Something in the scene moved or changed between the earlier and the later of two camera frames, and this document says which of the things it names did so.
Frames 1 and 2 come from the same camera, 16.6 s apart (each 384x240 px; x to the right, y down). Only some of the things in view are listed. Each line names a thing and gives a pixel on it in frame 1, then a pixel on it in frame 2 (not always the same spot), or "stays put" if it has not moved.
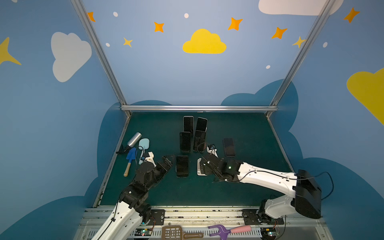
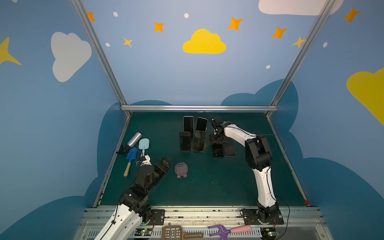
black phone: (185, 139) stays put
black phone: (182, 166) → (218, 150)
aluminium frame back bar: (199, 108) stays put
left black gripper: (157, 168) stays put
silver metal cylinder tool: (125, 149) stays put
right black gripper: (212, 163) → (216, 138)
